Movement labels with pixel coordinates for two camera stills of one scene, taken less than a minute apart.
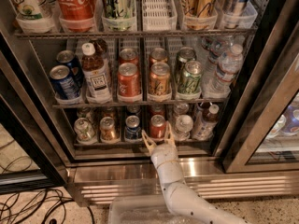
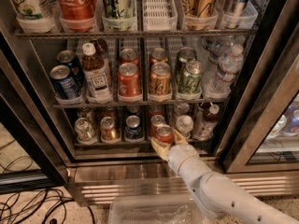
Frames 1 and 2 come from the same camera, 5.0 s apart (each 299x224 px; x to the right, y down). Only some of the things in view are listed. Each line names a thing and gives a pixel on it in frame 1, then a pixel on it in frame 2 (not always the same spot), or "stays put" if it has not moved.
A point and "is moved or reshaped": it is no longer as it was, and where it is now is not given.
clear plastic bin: (140, 209) stays put
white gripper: (163, 156) to (179, 155)
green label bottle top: (120, 7) stays put
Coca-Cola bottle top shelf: (76, 7) stays put
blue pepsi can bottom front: (133, 131) stays put
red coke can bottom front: (158, 124) is moved or reshaped
